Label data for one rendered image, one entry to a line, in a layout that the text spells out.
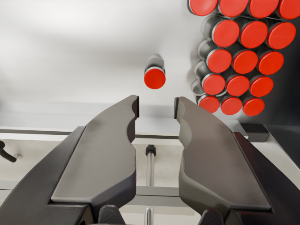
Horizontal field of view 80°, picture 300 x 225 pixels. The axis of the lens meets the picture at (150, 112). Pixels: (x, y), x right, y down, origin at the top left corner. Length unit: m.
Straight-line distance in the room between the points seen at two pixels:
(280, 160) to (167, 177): 1.55
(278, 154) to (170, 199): 0.88
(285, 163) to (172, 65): 0.17
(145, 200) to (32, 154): 1.14
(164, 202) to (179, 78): 0.92
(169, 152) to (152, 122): 1.31
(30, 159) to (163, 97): 1.78
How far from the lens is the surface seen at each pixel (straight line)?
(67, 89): 0.25
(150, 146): 1.31
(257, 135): 0.28
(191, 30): 0.21
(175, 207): 1.09
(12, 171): 2.19
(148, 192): 1.11
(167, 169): 1.70
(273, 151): 0.28
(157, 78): 0.17
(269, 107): 0.28
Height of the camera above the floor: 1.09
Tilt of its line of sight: 58 degrees down
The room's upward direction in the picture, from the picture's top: 177 degrees counter-clockwise
